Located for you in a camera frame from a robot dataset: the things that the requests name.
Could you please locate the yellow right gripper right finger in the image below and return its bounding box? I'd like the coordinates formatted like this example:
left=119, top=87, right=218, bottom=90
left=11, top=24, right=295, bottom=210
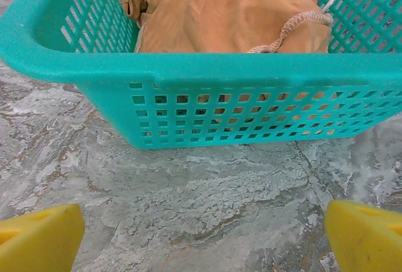
left=324, top=199, right=402, bottom=272

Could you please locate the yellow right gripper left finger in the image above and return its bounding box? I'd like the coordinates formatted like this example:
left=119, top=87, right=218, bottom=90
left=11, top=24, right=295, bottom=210
left=0, top=203, right=85, bottom=272

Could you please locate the tan orange t-shirt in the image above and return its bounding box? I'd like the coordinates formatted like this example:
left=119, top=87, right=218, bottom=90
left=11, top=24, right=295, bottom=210
left=114, top=0, right=339, bottom=137

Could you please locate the teal plastic mesh basket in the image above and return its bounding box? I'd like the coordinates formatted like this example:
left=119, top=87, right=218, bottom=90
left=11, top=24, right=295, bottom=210
left=0, top=0, right=402, bottom=151

